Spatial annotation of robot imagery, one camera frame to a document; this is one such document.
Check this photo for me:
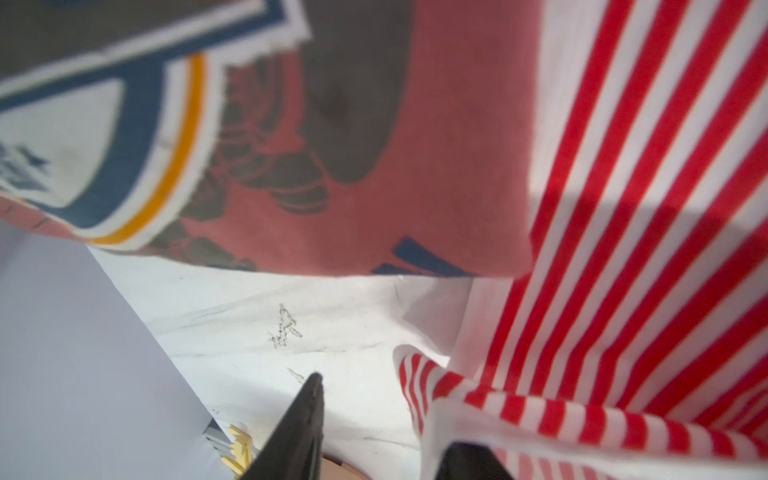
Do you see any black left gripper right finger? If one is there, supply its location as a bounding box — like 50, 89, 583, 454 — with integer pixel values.
435, 442, 513, 480

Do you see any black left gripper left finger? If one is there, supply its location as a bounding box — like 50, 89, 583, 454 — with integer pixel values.
241, 373, 325, 480

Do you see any red white striped tank top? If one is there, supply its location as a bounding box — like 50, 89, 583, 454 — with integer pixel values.
394, 1, 767, 479

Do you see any folded red graphic tank top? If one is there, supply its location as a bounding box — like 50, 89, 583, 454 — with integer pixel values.
1, 1, 543, 277

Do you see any yellow toy on floor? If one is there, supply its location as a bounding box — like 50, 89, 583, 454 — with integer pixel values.
221, 425, 255, 479

